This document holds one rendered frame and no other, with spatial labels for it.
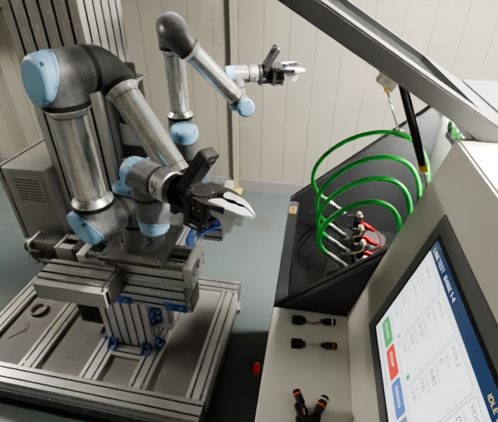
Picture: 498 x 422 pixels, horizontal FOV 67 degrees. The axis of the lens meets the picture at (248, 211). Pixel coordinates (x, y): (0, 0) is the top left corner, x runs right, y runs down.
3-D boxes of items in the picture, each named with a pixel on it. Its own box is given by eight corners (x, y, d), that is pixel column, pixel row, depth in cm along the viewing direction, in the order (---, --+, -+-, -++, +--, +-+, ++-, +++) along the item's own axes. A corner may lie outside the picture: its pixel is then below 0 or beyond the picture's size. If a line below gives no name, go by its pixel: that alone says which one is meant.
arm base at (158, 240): (112, 251, 126) (105, 227, 120) (132, 225, 138) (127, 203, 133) (154, 256, 124) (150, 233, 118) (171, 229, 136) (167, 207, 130)
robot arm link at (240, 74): (223, 83, 170) (222, 64, 165) (246, 81, 172) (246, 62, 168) (226, 88, 164) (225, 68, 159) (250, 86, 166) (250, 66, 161)
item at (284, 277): (287, 229, 178) (290, 200, 169) (296, 229, 178) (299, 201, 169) (272, 335, 127) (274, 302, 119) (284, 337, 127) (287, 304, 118)
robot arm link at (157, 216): (186, 222, 98) (182, 186, 92) (153, 243, 91) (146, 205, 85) (166, 212, 102) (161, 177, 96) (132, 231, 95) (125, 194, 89)
